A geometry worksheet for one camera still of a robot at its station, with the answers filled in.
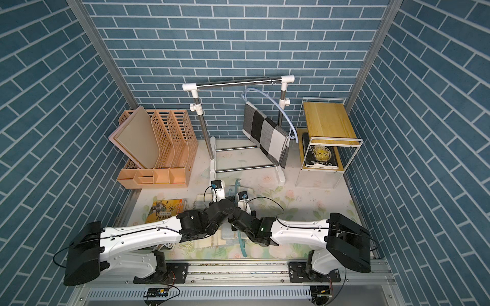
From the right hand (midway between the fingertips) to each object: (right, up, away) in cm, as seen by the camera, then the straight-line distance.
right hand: (234, 213), depth 81 cm
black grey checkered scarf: (+16, +33, +7) cm, 37 cm away
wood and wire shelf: (+38, +30, -6) cm, 48 cm away
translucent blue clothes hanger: (+3, +54, +14) cm, 56 cm away
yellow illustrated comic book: (-35, -1, +9) cm, 36 cm away
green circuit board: (-29, -28, -9) cm, 41 cm away
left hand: (+3, +6, -4) cm, 8 cm away
